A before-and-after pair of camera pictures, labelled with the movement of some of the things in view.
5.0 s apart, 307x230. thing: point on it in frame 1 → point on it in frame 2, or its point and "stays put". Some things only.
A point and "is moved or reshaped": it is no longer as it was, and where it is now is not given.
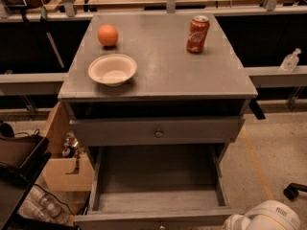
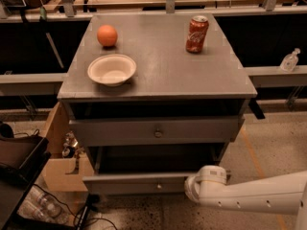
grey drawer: [156, 187] is moved or reshaped
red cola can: [198, 34] stays put
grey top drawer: [109, 131] stays put
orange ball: [107, 35] stays put
